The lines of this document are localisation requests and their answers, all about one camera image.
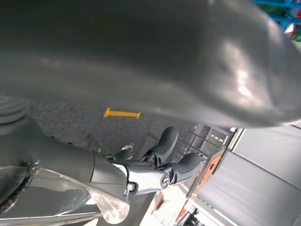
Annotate short yellow floor tape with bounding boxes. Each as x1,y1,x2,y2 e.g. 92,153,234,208
103,107,141,120

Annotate blue metal shelf rack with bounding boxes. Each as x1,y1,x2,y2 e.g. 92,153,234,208
251,0,301,43

